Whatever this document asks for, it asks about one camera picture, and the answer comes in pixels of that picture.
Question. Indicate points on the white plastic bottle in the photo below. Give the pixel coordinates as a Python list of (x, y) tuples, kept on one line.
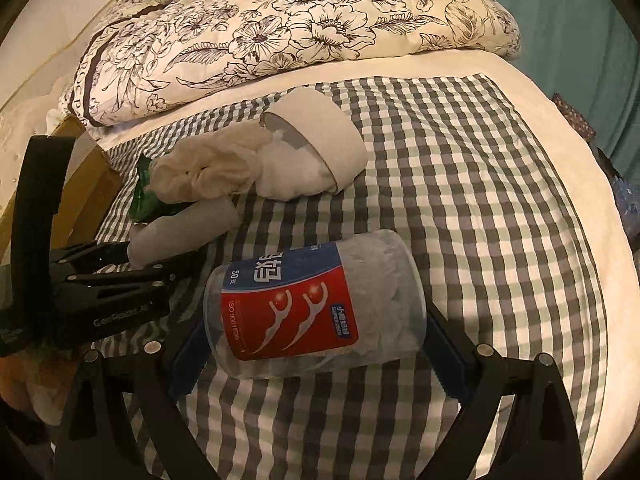
[(190, 225)]

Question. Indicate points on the person's left hand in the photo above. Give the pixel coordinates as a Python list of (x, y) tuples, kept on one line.
[(25, 380)]

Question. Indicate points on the brown cardboard box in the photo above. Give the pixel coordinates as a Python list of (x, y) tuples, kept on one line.
[(95, 185)]

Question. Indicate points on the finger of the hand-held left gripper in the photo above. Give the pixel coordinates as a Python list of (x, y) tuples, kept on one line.
[(150, 272), (95, 255)]

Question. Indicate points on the clear floss pick jar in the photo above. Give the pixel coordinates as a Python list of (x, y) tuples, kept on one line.
[(300, 310)]

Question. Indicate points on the cream studded headboard cushion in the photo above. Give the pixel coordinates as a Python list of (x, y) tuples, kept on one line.
[(20, 125)]

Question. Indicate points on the white cardboard tube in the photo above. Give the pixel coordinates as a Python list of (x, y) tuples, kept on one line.
[(330, 130)]

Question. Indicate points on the green checkered cloth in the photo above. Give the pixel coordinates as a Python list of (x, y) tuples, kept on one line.
[(450, 210)]

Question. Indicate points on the floral duvet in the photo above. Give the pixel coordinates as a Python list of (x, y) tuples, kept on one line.
[(325, 10)]

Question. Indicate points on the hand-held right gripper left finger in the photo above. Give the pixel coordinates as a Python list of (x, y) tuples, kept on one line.
[(187, 360)]

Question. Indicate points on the floral fabric bag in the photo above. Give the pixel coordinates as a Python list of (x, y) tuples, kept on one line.
[(575, 115)]

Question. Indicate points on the teal curtain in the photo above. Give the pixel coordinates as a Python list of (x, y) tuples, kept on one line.
[(575, 35)]

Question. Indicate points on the cream lace cloth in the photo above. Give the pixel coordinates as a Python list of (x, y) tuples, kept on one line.
[(210, 165)]

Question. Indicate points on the pile of dark clothes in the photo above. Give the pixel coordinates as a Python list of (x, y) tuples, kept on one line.
[(607, 162)]

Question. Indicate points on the white cloth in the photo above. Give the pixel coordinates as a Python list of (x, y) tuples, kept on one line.
[(295, 175)]

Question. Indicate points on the green snack packet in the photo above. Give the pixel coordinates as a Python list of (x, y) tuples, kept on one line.
[(145, 200)]

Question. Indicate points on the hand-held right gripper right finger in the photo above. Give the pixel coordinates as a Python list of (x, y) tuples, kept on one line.
[(452, 360)]

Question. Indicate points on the blue wrapped bottle pack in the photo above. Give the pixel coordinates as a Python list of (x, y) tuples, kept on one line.
[(627, 205)]

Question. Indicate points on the floral pillow with dark stripe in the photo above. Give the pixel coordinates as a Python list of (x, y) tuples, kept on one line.
[(100, 90)]

